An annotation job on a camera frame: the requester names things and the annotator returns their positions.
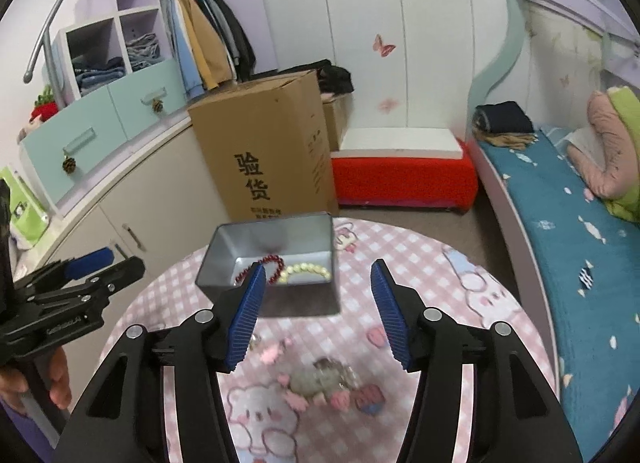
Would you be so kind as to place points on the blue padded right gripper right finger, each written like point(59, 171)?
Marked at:
point(516, 416)

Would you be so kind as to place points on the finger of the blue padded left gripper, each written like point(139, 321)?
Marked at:
point(80, 267)

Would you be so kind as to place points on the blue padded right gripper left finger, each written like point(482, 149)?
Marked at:
point(120, 417)

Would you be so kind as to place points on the silver metal tin box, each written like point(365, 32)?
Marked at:
point(298, 257)

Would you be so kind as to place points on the green paper bag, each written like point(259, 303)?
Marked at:
point(29, 220)

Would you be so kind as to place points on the beige lower cabinet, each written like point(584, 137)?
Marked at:
point(159, 205)

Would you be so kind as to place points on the red strawberry plush toy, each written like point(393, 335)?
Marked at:
point(45, 106)

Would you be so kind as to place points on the teal patterned bed mattress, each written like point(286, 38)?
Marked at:
point(577, 269)

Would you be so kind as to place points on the pink checked tablecloth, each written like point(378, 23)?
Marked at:
point(269, 427)

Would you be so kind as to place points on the large cardboard box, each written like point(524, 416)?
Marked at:
point(266, 147)

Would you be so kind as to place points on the grey metal handrail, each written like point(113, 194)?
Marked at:
point(42, 44)

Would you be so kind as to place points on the hanging clothes row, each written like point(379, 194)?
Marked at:
point(209, 44)

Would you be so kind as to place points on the pink and green quilt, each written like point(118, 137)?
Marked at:
point(613, 118)

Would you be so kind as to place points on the lilac staircase shelf unit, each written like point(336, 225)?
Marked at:
point(117, 85)

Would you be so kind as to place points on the red bench with white top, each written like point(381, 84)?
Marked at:
point(408, 182)

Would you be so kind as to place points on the white pillow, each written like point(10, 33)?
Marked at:
point(589, 143)

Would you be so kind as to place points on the folded dark clothes pile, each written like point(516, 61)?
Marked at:
point(504, 125)

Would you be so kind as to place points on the small cardboard box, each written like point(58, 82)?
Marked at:
point(336, 113)

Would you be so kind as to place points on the black clothes heap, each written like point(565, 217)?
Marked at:
point(331, 78)

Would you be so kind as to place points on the white wardrobe with butterflies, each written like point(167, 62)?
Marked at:
point(412, 61)

